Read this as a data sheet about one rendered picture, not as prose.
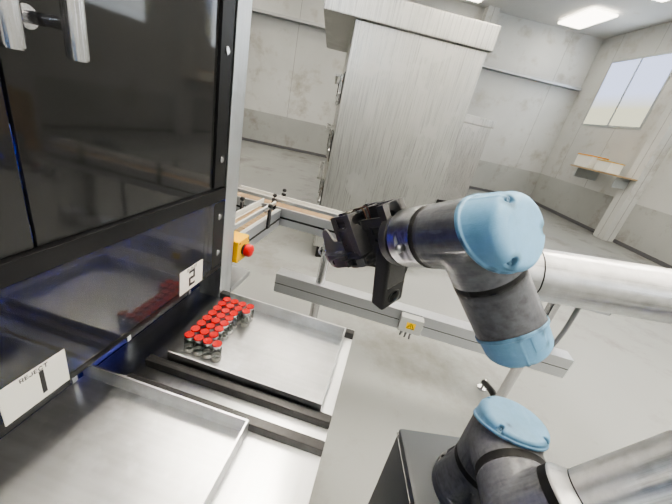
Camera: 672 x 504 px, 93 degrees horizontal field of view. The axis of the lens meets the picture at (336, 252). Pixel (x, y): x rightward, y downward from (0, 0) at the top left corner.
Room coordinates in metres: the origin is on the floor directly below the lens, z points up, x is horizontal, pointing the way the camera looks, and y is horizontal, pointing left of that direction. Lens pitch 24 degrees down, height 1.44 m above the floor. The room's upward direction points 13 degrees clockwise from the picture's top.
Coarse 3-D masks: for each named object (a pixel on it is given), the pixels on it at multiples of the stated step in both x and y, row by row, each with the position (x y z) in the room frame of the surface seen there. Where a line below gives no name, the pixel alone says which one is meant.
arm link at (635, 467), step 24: (600, 456) 0.32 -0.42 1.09; (624, 456) 0.30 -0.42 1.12; (648, 456) 0.29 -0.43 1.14; (480, 480) 0.35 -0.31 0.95; (504, 480) 0.32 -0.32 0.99; (528, 480) 0.31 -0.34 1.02; (552, 480) 0.30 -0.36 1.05; (576, 480) 0.30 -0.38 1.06; (600, 480) 0.29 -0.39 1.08; (624, 480) 0.28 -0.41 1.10; (648, 480) 0.27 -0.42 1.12
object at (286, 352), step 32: (256, 320) 0.70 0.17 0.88; (288, 320) 0.72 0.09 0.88; (320, 320) 0.71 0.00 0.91; (192, 352) 0.54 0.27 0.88; (224, 352) 0.56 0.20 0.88; (256, 352) 0.58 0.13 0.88; (288, 352) 0.61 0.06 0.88; (320, 352) 0.63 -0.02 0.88; (256, 384) 0.47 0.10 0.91; (288, 384) 0.51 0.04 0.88; (320, 384) 0.53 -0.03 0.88
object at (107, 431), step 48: (96, 384) 0.41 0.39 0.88; (144, 384) 0.41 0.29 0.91; (48, 432) 0.31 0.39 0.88; (96, 432) 0.33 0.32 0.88; (144, 432) 0.34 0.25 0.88; (192, 432) 0.36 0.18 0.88; (240, 432) 0.36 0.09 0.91; (0, 480) 0.24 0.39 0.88; (48, 480) 0.25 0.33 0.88; (96, 480) 0.26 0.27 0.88; (144, 480) 0.28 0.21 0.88; (192, 480) 0.29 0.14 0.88
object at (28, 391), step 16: (64, 352) 0.33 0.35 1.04; (48, 368) 0.31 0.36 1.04; (64, 368) 0.33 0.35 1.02; (16, 384) 0.27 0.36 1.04; (32, 384) 0.28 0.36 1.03; (48, 384) 0.30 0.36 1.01; (0, 400) 0.25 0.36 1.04; (16, 400) 0.26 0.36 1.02; (32, 400) 0.28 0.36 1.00; (16, 416) 0.26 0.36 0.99
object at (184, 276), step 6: (198, 264) 0.65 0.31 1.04; (186, 270) 0.61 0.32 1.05; (198, 270) 0.65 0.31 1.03; (180, 276) 0.59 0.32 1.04; (186, 276) 0.61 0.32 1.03; (198, 276) 0.65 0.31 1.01; (180, 282) 0.59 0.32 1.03; (186, 282) 0.61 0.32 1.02; (198, 282) 0.65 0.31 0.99; (180, 288) 0.59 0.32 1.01; (186, 288) 0.61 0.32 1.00; (180, 294) 0.59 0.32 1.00
